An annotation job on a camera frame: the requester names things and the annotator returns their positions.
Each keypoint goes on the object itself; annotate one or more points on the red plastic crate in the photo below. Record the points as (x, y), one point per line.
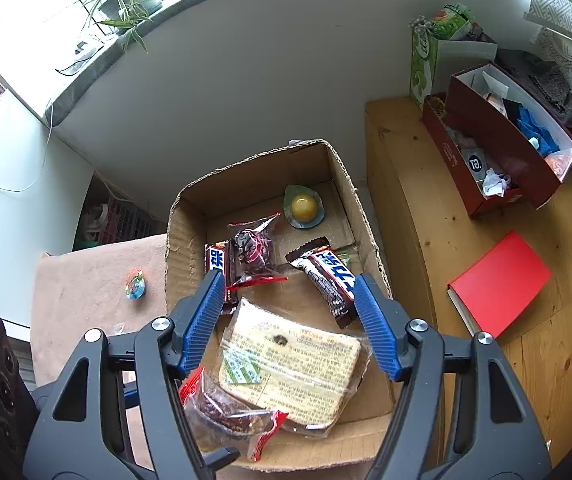
(120, 217)

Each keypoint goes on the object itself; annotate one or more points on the yellow jelly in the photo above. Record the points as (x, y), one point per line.
(302, 207)

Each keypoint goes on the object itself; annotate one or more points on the dark red shoebox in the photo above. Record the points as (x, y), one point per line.
(506, 145)

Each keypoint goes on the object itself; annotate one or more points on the maroon box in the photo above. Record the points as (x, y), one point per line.
(438, 135)

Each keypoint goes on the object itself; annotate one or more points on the red book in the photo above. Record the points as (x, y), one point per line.
(501, 282)

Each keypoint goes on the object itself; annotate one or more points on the large chocolate bar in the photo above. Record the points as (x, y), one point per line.
(328, 280)

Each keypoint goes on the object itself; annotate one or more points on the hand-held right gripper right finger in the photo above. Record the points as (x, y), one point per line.
(378, 330)

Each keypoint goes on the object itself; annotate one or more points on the wooden bench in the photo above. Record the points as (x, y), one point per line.
(416, 210)

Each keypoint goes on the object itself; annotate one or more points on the grey stone windowsill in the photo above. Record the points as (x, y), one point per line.
(165, 15)

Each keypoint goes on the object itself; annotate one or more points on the white framed window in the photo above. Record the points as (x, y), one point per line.
(25, 10)

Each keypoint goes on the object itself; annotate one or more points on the dark snack packet red swirls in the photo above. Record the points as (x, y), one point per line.
(253, 250)

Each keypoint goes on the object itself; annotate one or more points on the crumpled white paper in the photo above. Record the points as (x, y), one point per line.
(493, 182)

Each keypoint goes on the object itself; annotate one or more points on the grey cloth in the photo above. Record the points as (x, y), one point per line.
(541, 77)

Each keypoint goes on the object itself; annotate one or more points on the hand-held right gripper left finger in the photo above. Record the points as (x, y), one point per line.
(205, 320)

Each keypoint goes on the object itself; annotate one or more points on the sandwich bread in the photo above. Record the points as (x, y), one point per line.
(291, 370)

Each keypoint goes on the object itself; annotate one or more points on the cardboard box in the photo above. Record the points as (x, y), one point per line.
(185, 240)

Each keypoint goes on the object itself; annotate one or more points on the spider plant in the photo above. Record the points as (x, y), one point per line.
(120, 15)

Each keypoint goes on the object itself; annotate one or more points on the round jelly cup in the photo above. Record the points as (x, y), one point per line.
(134, 284)

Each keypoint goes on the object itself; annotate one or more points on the small chocolate bar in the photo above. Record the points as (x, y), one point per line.
(215, 267)

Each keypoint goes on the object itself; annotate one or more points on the dark snack packet red ends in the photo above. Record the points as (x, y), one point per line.
(225, 407)

